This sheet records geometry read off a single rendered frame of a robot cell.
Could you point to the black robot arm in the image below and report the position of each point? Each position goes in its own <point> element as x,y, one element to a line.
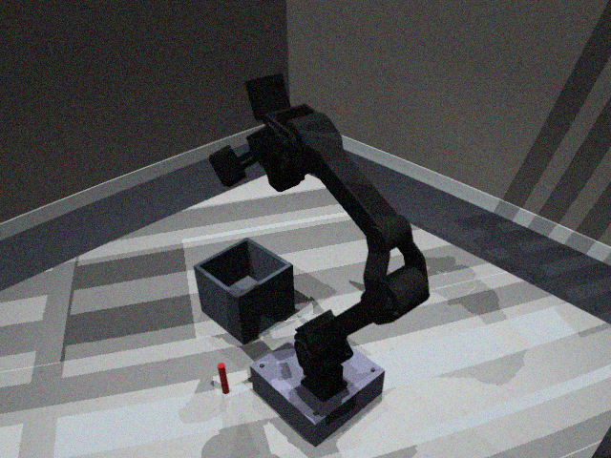
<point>304,141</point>

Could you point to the dark red peg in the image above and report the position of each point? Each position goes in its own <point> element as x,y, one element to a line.
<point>224,384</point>

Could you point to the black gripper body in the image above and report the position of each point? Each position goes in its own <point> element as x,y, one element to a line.
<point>229,167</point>

